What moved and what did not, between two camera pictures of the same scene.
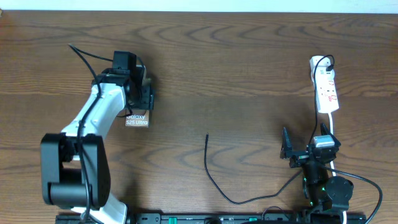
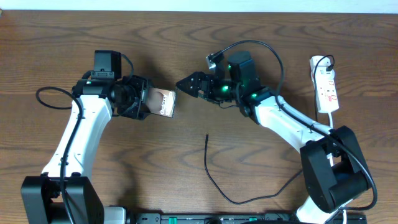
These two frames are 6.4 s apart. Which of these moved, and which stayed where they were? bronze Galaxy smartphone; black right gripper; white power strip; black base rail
Moved: black right gripper; bronze Galaxy smartphone
Stayed: black base rail; white power strip
